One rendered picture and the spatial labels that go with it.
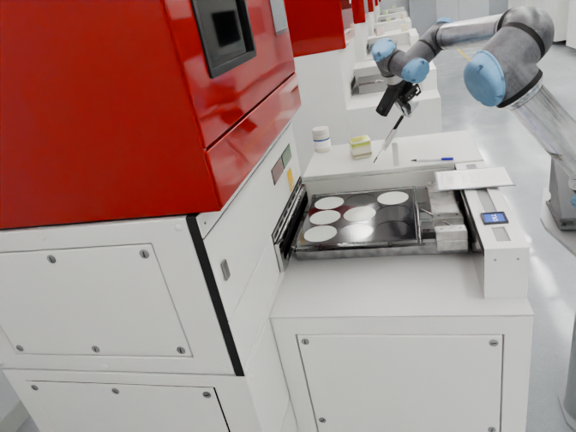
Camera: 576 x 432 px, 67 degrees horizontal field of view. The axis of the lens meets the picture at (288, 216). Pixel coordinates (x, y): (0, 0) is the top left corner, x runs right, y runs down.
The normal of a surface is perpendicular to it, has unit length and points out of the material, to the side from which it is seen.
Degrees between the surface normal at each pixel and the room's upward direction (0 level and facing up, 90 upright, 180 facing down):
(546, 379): 0
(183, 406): 90
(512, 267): 90
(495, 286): 90
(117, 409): 90
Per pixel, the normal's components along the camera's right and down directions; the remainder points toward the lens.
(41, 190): -0.21, 0.46
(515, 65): 0.08, 0.11
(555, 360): -0.18, -0.89
